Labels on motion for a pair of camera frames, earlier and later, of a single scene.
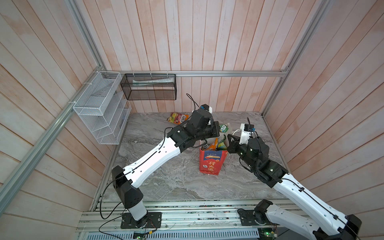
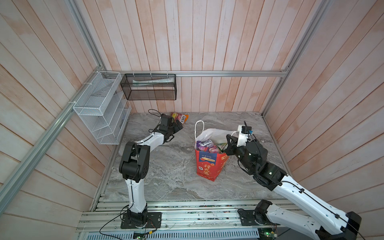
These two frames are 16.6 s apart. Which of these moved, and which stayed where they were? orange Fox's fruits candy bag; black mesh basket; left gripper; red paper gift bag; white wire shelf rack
Moved: left gripper; red paper gift bag
Stayed: white wire shelf rack; black mesh basket; orange Fox's fruits candy bag
